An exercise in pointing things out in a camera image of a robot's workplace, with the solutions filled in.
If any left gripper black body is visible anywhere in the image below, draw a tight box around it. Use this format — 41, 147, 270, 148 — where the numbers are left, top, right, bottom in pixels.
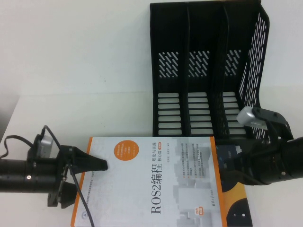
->
48, 145, 76, 209

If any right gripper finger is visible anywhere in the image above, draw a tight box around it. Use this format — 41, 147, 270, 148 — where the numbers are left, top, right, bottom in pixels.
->
221, 171, 251, 190
223, 155, 247, 172

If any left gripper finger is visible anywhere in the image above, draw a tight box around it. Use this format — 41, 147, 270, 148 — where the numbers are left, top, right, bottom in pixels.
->
61, 182, 80, 209
70, 147, 109, 175

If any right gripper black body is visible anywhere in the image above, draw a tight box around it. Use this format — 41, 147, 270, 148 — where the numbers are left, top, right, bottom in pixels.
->
241, 139, 266, 187

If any white orange-edged ROS2 book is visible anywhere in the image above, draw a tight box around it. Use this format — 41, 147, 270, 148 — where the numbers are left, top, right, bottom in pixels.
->
70, 136, 228, 227

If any dark book with orange blob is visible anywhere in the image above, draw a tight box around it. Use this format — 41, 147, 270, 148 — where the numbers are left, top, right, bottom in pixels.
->
215, 141, 253, 227

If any black perforated plastic book stand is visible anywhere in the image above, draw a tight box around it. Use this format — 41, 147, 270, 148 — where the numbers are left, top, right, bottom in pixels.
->
149, 1, 271, 145

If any black long camera cable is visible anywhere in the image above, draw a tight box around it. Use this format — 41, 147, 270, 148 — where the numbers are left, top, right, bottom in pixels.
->
41, 124, 95, 227

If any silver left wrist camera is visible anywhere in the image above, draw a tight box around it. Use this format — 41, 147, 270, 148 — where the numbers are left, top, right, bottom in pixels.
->
39, 136, 54, 158

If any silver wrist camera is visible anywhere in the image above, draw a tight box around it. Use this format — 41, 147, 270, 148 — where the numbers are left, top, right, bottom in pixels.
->
39, 136, 54, 158
236, 106, 268, 130

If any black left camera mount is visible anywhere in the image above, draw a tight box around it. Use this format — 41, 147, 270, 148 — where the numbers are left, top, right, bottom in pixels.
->
26, 134, 43, 166

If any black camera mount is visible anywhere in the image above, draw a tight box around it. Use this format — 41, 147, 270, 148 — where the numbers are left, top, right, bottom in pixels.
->
26, 134, 43, 166
252, 107, 294, 145

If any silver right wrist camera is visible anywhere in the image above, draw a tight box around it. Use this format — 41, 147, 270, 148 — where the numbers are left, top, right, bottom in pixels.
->
236, 106, 268, 130

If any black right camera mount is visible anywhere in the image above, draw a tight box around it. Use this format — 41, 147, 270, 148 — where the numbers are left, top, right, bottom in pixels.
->
252, 107, 294, 145

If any black looped cable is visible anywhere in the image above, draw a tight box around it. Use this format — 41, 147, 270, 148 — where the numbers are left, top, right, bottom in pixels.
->
0, 134, 35, 161

